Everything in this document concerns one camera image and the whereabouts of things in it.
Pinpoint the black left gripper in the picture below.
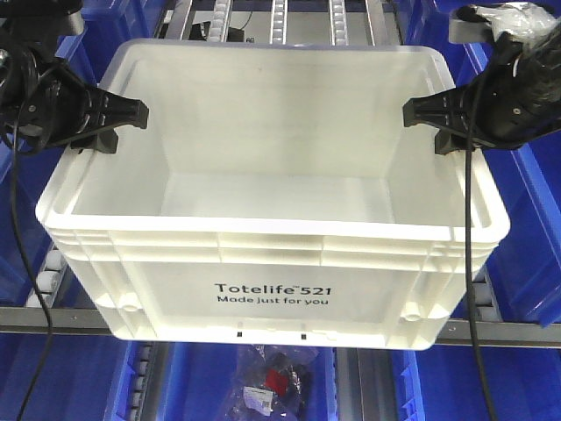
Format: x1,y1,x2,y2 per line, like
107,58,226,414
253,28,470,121
1,43,149,154

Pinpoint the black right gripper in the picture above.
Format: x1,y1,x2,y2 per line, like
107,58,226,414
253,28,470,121
402,30,560,154

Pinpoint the white plastic Totelife bin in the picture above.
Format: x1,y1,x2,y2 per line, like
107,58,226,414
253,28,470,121
36,39,510,350

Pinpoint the blue bin left of shelf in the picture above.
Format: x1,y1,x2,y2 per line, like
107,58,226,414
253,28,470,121
1,34,96,306

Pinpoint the blue bin of shelf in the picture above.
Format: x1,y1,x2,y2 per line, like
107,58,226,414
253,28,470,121
398,1,560,326
1,34,96,306

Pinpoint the blue bin right of shelf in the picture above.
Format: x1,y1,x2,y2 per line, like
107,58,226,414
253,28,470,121
398,1,560,326

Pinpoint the blue bin below right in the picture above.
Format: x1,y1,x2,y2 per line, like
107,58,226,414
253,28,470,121
391,346,560,420

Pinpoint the blue bin below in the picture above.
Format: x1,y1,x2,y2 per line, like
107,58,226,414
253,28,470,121
160,343,338,420
391,346,560,420

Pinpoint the blue bin below centre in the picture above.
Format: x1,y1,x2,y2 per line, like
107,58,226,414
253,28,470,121
160,343,338,420

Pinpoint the white roller track left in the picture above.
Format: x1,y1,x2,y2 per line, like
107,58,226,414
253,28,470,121
37,246,68,308

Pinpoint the plastic bag with parts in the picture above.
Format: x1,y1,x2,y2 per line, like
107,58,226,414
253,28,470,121
224,345,319,420

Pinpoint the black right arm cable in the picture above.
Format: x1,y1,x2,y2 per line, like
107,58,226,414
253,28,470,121
463,104,500,421

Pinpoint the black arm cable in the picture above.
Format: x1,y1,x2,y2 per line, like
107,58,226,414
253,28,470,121
463,104,500,421
8,104,54,421

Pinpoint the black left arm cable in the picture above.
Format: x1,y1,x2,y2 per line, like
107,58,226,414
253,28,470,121
8,104,54,421

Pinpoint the metal shelf front rail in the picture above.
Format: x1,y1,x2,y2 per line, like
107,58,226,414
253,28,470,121
1,307,560,349

